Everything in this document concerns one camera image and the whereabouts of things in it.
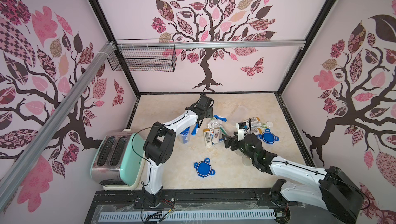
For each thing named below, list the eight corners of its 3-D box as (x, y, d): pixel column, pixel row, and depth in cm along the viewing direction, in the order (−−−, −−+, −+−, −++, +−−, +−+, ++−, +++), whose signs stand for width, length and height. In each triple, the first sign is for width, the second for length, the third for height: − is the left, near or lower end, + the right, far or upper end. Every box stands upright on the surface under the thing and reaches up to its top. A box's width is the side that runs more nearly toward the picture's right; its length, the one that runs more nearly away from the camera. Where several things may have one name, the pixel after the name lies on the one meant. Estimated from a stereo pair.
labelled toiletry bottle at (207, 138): (205, 147, 93) (205, 146, 91) (203, 130, 101) (203, 128, 99) (212, 147, 94) (212, 145, 92) (209, 130, 101) (209, 128, 99)
